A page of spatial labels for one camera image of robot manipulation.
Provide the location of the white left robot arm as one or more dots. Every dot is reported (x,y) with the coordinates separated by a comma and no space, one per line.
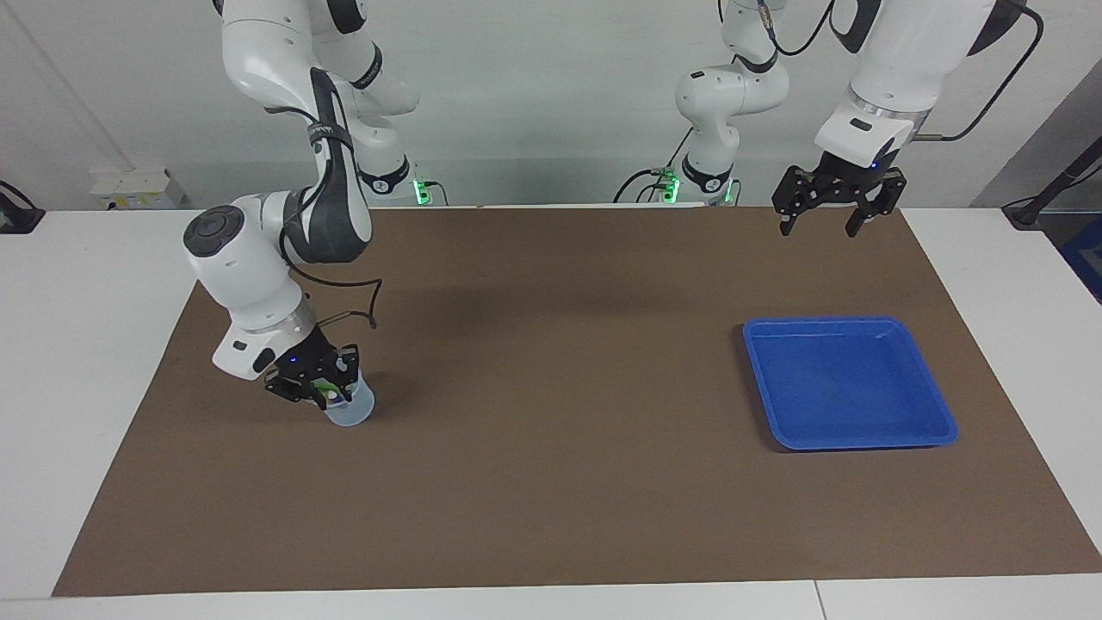
(913,60)

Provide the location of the blue object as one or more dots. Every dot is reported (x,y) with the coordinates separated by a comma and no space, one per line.
(1086,258)

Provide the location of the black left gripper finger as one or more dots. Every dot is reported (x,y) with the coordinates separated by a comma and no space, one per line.
(788,202)
(878,202)

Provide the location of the green pen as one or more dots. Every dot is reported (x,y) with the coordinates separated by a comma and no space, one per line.
(331,387)

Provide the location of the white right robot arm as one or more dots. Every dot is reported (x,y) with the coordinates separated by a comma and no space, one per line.
(258,275)

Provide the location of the white wall socket box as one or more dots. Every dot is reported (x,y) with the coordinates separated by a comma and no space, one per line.
(138,185)

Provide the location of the black stand foot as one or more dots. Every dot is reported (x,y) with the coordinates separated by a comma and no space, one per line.
(17,215)

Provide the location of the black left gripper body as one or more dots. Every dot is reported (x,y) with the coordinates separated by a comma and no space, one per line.
(848,176)

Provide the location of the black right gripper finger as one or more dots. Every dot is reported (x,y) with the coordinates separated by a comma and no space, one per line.
(349,370)
(288,389)

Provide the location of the black stand with pole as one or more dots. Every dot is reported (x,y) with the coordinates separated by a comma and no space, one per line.
(1033,207)

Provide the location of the clear plastic cup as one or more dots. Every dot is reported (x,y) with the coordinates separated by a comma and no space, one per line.
(353,413)

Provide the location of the brown table mat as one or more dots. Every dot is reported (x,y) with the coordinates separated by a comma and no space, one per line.
(560,482)

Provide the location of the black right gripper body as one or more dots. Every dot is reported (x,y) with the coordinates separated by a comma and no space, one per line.
(306,353)

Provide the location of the blue plastic tray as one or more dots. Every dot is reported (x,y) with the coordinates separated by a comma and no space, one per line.
(848,387)

